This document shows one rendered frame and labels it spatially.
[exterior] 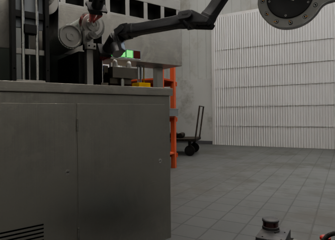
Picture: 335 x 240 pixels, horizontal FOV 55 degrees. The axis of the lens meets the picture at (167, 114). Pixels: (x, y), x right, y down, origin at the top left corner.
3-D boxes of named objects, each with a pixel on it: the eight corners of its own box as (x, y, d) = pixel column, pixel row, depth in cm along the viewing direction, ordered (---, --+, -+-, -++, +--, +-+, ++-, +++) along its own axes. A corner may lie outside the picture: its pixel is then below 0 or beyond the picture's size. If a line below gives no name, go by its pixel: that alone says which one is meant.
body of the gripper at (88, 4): (106, 15, 168) (111, 2, 163) (87, 12, 162) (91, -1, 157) (103, 7, 171) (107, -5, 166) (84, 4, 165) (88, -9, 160)
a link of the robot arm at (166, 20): (201, 19, 152) (192, 6, 143) (200, 30, 151) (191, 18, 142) (126, 32, 173) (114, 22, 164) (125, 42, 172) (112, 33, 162)
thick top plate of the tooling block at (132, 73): (112, 77, 178) (112, 66, 178) (83, 83, 210) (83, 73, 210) (137, 78, 188) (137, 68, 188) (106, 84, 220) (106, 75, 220)
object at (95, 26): (96, 34, 175) (84, 26, 171) (95, 34, 177) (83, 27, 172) (102, 22, 177) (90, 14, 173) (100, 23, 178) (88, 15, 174)
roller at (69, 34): (59, 46, 164) (59, 22, 164) (44, 53, 185) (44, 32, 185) (82, 48, 172) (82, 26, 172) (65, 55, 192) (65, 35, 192)
